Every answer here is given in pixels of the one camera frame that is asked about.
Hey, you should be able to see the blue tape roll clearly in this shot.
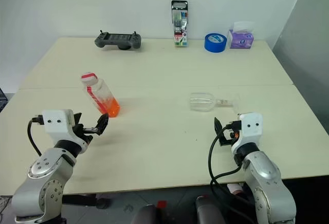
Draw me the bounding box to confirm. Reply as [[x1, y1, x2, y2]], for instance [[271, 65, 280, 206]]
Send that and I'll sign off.
[[204, 32, 228, 53]]

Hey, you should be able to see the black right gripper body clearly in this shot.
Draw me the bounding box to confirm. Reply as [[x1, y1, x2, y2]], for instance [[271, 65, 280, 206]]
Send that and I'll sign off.
[[219, 121, 241, 146]]

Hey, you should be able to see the dark laptop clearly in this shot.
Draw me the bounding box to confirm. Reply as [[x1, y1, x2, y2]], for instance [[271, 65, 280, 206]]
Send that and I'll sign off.
[[0, 87, 7, 114]]

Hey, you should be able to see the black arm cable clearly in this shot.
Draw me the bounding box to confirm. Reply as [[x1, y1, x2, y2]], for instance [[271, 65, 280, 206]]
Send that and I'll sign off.
[[27, 115, 43, 157], [209, 125, 258, 224]]

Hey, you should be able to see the bottle with orange liquid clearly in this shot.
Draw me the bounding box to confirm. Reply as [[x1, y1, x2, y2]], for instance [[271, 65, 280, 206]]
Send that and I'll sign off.
[[81, 71, 121, 118]]

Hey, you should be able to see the black table leg with caster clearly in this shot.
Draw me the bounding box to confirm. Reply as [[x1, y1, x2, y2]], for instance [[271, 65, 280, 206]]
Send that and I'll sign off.
[[61, 194, 112, 210]]

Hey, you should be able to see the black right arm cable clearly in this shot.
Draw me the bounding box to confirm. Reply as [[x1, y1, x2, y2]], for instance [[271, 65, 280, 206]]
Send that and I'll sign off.
[[209, 125, 258, 224]]

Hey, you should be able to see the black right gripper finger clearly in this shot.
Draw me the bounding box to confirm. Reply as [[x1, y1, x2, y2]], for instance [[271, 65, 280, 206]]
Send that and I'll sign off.
[[214, 117, 223, 136]]

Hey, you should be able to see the grey partition panel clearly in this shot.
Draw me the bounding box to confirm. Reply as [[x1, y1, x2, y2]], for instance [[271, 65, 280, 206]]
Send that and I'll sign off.
[[271, 0, 329, 124]]

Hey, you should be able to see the pack of coloured markers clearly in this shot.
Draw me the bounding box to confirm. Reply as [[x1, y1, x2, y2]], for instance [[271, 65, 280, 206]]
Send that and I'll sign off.
[[170, 0, 189, 48]]

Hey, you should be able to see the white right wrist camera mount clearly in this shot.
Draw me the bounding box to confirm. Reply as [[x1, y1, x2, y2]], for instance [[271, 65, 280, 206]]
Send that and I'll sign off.
[[231, 112, 264, 153]]

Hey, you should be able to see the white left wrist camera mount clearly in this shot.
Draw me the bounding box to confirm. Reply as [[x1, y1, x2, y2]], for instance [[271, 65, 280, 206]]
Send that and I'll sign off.
[[42, 109, 88, 155]]

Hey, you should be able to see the clear glass cup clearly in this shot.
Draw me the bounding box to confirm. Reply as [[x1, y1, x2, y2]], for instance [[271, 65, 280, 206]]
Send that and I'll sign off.
[[189, 91, 242, 116]]

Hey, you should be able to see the purple tissue box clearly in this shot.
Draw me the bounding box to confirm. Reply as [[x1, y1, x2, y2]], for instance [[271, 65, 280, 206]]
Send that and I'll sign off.
[[227, 21, 256, 50]]

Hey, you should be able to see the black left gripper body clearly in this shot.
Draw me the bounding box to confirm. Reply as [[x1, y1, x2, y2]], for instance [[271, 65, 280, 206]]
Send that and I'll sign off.
[[71, 123, 94, 143]]

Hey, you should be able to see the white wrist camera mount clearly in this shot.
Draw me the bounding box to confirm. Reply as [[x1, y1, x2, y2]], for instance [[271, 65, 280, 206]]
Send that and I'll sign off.
[[42, 109, 88, 155], [231, 112, 264, 153]]

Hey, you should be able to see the dark rounded shape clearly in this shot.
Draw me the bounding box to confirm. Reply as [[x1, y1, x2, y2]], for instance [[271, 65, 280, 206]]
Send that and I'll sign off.
[[195, 195, 227, 224], [130, 204, 163, 224]]

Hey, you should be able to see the grey handheld game controller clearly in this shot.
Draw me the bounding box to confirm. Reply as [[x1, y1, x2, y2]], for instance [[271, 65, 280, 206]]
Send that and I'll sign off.
[[94, 29, 142, 51]]

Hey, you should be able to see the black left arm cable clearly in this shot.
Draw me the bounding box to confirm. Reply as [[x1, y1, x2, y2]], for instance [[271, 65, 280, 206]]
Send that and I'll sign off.
[[27, 115, 43, 157]]

